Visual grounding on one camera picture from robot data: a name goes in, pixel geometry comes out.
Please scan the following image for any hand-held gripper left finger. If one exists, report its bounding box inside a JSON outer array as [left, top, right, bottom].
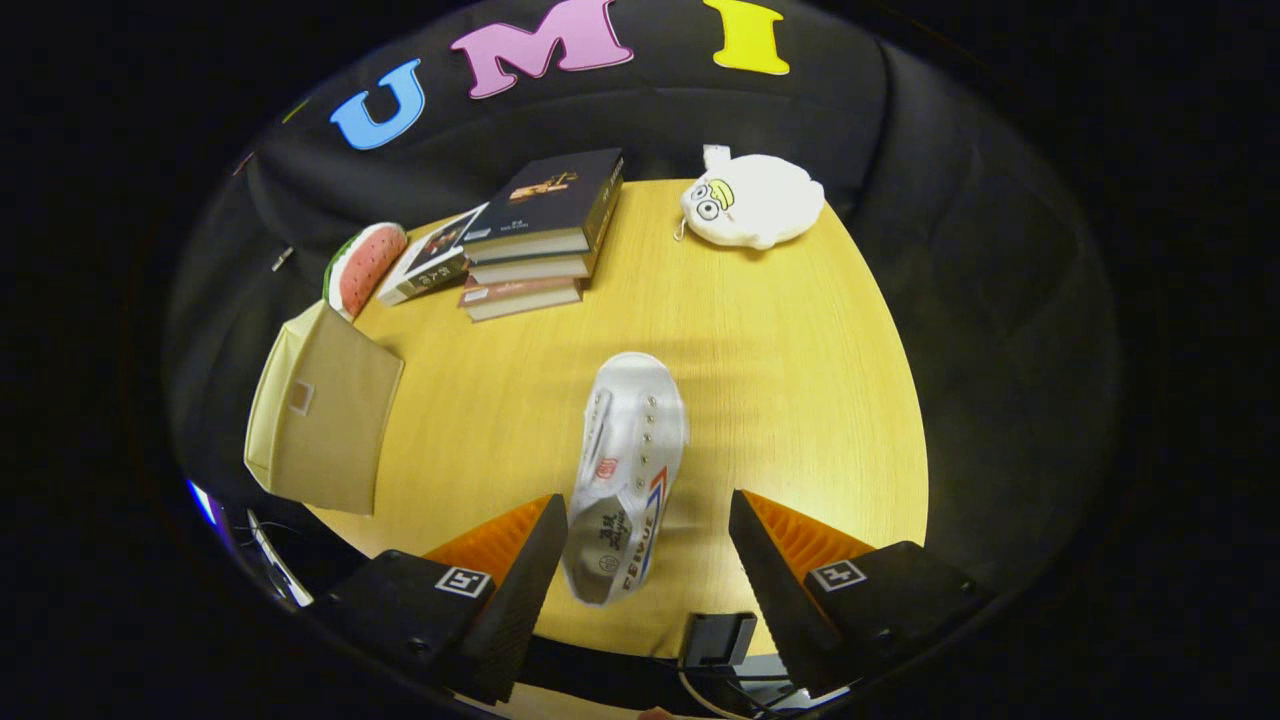
[[310, 493, 569, 706]]

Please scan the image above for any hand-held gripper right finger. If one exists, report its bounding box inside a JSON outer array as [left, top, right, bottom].
[[728, 488, 996, 701]]

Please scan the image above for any white canvas shoe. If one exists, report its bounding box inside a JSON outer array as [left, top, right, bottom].
[[563, 352, 691, 607]]

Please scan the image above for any beige fabric storage box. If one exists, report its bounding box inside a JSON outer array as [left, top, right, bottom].
[[244, 300, 406, 517]]

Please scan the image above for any small black plastic device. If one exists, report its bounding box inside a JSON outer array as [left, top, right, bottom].
[[680, 612, 759, 671]]

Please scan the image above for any brown cover book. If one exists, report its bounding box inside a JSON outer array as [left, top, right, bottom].
[[458, 275, 586, 323]]

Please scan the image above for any dark thick book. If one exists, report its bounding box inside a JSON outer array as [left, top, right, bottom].
[[465, 250, 596, 286]]

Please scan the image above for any lit computer screen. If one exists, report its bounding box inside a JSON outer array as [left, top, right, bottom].
[[185, 478, 236, 551]]

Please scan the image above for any white portrait cover book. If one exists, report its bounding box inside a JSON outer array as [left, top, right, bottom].
[[377, 203, 491, 306]]

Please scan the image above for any watermelon slice plush toy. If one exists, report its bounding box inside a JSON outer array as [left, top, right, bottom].
[[322, 222, 409, 321]]

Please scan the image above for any black backdrop cloth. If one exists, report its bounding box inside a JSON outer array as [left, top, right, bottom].
[[165, 0, 1121, 591]]

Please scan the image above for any white cartoon face plush toy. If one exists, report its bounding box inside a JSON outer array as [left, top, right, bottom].
[[678, 145, 827, 251]]

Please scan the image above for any black cover book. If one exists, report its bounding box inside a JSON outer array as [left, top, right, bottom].
[[460, 148, 626, 266]]

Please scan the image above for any thin cable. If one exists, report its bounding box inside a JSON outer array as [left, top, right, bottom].
[[678, 668, 801, 720]]

